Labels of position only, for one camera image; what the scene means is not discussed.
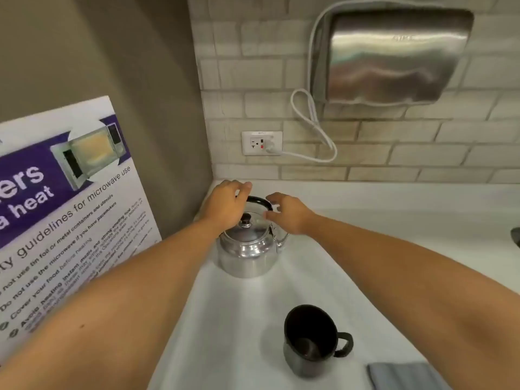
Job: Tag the person's right hand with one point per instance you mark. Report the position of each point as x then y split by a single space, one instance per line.
294 215

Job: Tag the person's left hand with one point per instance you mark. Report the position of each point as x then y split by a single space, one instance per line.
222 205

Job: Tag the person's right thumb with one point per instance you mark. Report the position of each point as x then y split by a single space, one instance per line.
273 215

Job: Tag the person's left fingers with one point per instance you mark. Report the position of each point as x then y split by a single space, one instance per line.
242 185

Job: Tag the person's left forearm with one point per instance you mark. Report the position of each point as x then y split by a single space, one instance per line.
122 304

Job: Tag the person's right forearm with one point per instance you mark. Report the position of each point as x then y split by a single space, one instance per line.
406 288

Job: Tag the silver kettle lid black knob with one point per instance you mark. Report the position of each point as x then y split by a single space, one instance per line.
246 233

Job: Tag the white plug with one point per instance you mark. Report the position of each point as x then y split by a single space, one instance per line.
272 147

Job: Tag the black mug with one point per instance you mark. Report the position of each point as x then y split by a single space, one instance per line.
308 341

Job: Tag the purple and white microwave poster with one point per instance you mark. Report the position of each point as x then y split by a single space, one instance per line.
61 198

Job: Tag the stainless steel hand dryer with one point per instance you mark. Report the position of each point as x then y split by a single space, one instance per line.
390 56

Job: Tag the grey cloth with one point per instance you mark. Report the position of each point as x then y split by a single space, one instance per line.
402 376

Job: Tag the white wall outlet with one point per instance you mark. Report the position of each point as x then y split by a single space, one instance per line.
254 142

